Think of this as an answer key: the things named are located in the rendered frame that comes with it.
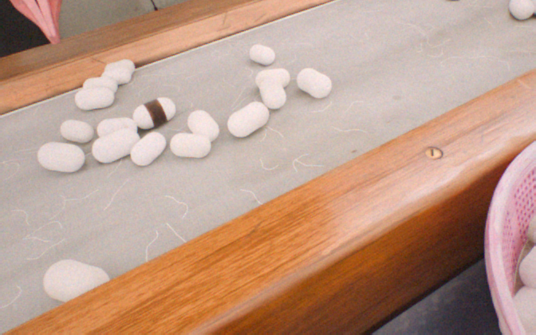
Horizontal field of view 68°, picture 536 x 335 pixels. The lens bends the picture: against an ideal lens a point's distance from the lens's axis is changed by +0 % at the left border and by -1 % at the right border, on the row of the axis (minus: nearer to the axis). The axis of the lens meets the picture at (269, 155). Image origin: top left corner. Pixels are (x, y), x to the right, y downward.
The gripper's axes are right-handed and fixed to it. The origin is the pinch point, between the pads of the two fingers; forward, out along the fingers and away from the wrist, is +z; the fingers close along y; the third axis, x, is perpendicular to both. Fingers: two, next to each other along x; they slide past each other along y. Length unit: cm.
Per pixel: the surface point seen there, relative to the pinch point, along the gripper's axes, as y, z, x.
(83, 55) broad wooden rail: 1.7, -1.3, 7.4
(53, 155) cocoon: -3.1, 12.8, -4.2
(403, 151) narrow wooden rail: 15.9, 24.5, -15.2
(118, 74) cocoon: 4.1, 3.8, 4.3
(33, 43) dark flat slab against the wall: -19, -107, 157
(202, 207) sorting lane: 4.6, 21.8, -9.5
